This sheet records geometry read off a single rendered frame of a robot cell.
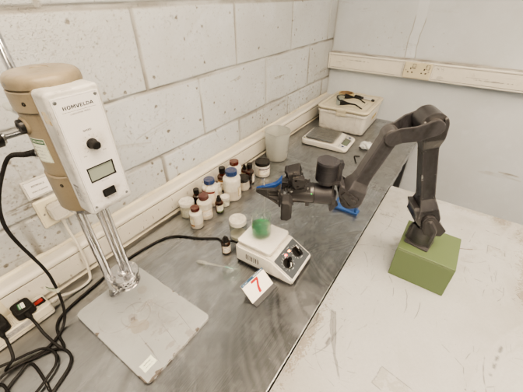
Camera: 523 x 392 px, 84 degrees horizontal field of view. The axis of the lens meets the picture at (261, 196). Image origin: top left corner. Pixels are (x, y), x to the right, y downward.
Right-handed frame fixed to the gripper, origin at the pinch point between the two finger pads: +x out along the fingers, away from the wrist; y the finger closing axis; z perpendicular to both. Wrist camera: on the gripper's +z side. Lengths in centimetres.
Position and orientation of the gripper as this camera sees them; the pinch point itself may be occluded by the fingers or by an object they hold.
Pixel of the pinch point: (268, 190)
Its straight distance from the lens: 80.7
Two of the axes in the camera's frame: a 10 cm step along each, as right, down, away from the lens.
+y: -1.2, 5.8, -8.1
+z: -0.1, -8.2, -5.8
